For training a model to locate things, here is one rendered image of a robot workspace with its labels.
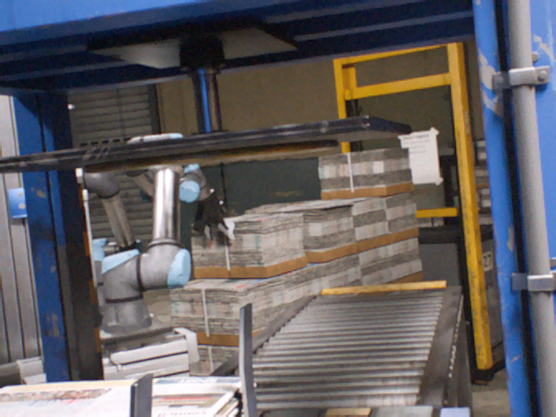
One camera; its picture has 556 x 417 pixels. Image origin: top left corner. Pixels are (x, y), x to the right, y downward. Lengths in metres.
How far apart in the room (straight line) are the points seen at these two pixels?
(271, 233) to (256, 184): 7.11
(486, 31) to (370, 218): 3.13
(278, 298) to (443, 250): 1.63
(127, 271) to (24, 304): 0.35
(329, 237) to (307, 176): 6.65
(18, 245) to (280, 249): 1.13
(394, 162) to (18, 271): 2.11
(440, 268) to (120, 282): 2.55
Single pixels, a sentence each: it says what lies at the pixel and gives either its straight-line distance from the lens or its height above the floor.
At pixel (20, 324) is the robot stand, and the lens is 2.78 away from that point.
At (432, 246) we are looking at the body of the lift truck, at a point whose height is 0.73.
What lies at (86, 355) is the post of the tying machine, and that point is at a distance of 1.73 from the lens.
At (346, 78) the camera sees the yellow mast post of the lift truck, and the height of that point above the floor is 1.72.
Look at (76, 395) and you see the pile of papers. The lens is 0.92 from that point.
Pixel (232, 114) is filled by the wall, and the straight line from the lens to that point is 10.55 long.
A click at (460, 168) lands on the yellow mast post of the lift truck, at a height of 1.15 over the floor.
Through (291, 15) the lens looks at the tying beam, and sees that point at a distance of 1.14.
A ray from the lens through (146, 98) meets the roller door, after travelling 10.86.
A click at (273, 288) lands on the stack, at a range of 3.34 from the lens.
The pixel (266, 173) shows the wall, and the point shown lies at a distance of 10.42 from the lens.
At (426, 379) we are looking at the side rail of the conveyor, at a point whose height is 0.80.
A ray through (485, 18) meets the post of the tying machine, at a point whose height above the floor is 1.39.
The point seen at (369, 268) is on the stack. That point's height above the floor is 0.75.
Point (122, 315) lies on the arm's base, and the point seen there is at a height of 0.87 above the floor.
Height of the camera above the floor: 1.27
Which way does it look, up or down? 3 degrees down
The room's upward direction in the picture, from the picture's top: 6 degrees counter-clockwise
